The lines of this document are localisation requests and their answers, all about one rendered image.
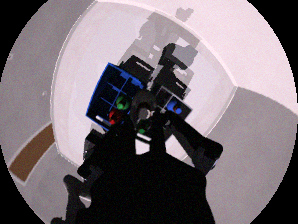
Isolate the blue bottle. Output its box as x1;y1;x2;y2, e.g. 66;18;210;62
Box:
166;97;181;114

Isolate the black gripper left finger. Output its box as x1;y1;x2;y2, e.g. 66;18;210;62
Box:
77;105;138;190

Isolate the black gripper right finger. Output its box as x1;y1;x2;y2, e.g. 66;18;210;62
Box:
146;101;223;188

